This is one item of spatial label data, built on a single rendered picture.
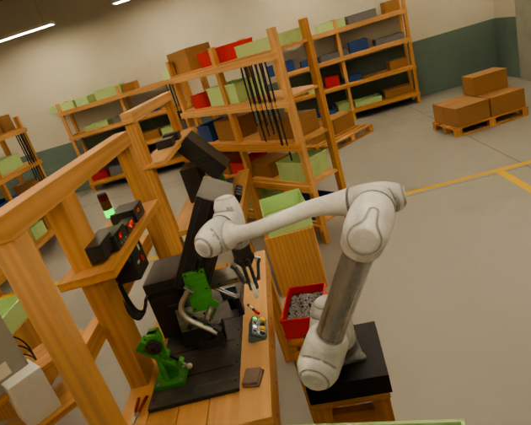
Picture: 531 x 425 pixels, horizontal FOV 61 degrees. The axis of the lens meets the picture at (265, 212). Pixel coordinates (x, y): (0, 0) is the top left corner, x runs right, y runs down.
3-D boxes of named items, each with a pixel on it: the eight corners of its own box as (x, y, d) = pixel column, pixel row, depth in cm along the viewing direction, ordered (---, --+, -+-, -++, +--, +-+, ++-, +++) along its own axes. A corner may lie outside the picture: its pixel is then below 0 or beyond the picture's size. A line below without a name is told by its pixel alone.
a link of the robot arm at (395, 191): (350, 177, 154) (342, 195, 143) (404, 169, 146) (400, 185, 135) (358, 211, 159) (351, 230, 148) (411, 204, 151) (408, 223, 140)
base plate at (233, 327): (245, 270, 297) (244, 267, 296) (240, 390, 194) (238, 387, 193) (185, 286, 300) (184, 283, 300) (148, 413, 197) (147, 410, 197)
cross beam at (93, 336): (152, 245, 300) (148, 234, 297) (83, 383, 179) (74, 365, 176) (146, 247, 301) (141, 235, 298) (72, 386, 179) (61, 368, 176)
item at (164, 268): (202, 301, 271) (184, 252, 260) (196, 331, 243) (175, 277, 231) (174, 309, 273) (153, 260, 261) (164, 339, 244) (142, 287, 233)
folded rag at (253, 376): (248, 372, 201) (245, 367, 200) (265, 370, 199) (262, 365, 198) (242, 389, 192) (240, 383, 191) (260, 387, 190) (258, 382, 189)
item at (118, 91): (210, 161, 1062) (178, 65, 985) (85, 196, 1099) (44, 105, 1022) (212, 155, 1113) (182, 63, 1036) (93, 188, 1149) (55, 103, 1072)
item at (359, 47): (421, 102, 1007) (404, -5, 930) (285, 140, 1042) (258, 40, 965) (415, 99, 1057) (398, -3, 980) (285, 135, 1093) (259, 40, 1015)
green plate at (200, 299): (217, 302, 235) (206, 263, 233) (215, 308, 227) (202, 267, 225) (196, 307, 236) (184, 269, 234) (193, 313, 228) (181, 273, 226)
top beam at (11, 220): (131, 143, 286) (126, 130, 283) (13, 241, 146) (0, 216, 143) (119, 147, 287) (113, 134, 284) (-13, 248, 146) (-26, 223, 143)
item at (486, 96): (498, 109, 787) (494, 66, 761) (528, 115, 712) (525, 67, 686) (433, 129, 785) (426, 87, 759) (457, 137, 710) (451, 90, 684)
